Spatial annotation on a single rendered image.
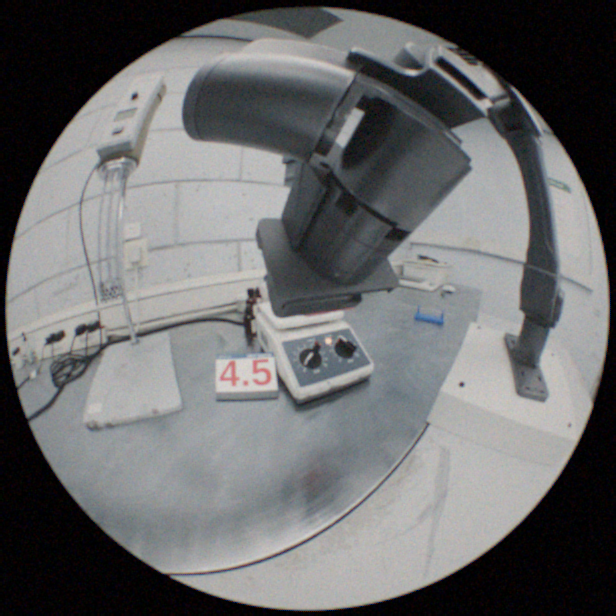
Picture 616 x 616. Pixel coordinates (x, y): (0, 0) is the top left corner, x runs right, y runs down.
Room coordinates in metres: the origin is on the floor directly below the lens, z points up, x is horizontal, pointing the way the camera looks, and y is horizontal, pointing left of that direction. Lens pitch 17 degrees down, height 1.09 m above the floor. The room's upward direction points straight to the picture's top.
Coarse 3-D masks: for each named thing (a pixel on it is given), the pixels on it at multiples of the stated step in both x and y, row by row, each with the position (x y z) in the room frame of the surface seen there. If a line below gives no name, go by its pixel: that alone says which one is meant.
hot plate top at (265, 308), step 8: (264, 304) 0.37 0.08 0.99; (264, 312) 0.33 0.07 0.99; (336, 312) 0.32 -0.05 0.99; (272, 320) 0.28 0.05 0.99; (280, 320) 0.28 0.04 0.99; (288, 320) 0.28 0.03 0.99; (296, 320) 0.28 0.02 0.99; (304, 320) 0.29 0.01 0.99; (312, 320) 0.29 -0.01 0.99; (320, 320) 0.30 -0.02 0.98; (328, 320) 0.30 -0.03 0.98; (280, 328) 0.27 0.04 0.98
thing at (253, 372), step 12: (228, 360) 0.25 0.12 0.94; (240, 360) 0.25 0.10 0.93; (252, 360) 0.26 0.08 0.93; (264, 360) 0.26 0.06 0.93; (228, 372) 0.23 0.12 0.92; (240, 372) 0.24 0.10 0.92; (252, 372) 0.24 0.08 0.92; (264, 372) 0.24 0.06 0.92; (228, 384) 0.22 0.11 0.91; (240, 384) 0.22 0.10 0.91; (252, 384) 0.23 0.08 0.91; (264, 384) 0.23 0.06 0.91
